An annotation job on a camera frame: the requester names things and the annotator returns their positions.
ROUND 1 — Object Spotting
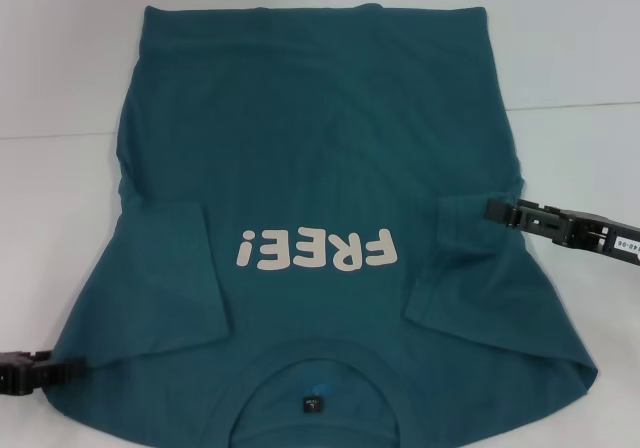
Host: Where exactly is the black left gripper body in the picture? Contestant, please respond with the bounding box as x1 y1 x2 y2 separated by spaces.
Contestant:
0 349 51 397

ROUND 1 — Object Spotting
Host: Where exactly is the teal t-shirt with FREE print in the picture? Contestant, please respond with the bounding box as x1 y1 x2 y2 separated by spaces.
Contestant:
42 2 600 448

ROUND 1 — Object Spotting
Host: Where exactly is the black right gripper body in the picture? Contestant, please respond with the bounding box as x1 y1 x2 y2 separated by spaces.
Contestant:
563 208 640 268

